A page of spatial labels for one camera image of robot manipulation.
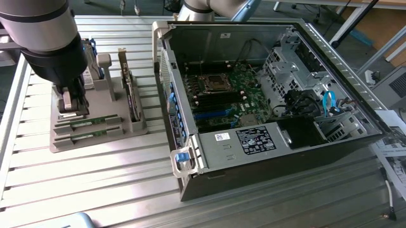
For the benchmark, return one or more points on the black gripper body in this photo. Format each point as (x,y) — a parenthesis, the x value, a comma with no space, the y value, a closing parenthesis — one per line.
(56,64)

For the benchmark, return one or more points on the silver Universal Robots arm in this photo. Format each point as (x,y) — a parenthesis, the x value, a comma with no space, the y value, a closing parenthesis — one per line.
(37,26)

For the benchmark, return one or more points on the green RAM stick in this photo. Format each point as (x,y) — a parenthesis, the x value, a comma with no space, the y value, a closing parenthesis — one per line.
(92,135)
(95,120)

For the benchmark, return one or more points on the black RAM slot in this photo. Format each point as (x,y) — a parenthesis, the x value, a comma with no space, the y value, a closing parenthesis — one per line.
(219,98)

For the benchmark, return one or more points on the hard disk with blue carrier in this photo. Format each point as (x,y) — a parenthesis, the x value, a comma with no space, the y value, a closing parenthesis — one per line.
(93,71)

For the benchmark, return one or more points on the grey parts rack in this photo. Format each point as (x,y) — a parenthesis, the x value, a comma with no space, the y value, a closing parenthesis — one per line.
(95,142)

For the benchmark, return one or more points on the blue release latch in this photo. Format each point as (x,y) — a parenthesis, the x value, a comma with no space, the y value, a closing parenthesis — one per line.
(180,157)

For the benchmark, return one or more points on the blue expansion slot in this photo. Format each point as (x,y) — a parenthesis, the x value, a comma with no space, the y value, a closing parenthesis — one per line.
(212,115)

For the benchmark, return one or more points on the CPU socket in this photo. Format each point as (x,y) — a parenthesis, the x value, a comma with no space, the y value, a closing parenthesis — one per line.
(212,83)

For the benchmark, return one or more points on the green motherboard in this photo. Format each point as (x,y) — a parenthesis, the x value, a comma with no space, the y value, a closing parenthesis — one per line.
(240,95)

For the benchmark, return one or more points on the grey power supply unit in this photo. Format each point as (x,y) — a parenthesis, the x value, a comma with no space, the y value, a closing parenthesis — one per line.
(228,147)

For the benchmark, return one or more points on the light blue rounded object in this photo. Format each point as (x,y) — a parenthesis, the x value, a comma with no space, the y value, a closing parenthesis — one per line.
(69,221)

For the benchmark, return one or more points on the silver metal disk bay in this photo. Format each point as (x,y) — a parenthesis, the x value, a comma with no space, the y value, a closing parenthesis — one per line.
(284,73)

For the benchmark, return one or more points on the open black PC case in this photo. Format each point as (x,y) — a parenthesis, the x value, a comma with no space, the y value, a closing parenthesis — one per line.
(284,171)

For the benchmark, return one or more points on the white power strip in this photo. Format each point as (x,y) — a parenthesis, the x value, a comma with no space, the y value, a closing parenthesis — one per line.
(371,77)

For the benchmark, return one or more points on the black tripod stand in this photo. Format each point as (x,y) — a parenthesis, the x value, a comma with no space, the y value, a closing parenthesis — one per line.
(355,23)

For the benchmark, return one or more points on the grey computer tower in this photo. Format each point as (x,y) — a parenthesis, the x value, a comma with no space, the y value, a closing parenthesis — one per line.
(391,88)

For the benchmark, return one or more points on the cardboard box with blue print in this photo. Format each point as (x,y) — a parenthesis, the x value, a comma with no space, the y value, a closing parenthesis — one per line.
(377,26)

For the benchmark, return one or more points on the printed paper sheets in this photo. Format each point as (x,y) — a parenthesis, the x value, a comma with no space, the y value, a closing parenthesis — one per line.
(391,142)

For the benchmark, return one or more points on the graphics card with metal bracket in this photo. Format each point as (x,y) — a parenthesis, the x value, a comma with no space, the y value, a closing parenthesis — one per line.
(129,95)

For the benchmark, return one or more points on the white desk frame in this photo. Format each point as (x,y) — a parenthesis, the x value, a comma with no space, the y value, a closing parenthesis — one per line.
(364,35)

